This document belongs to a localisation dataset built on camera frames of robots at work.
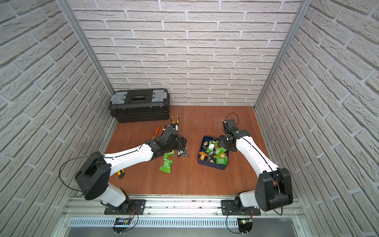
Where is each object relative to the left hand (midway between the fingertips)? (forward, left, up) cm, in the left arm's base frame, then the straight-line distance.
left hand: (186, 139), depth 86 cm
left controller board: (-40, +32, -15) cm, 53 cm away
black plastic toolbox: (+25, +32, +3) cm, 40 cm away
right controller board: (-41, -30, -13) cm, 52 cm away
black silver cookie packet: (-3, +2, -10) cm, 11 cm away
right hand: (-3, -24, -1) cm, 24 cm away
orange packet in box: (-6, -10, -10) cm, 16 cm away
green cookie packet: (-12, +12, -12) cm, 21 cm away
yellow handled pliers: (+22, +10, -11) cm, 27 cm away
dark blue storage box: (-6, -16, -9) cm, 19 cm away
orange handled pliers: (+14, +21, -11) cm, 28 cm away
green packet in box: (-10, -21, -8) cm, 24 cm away
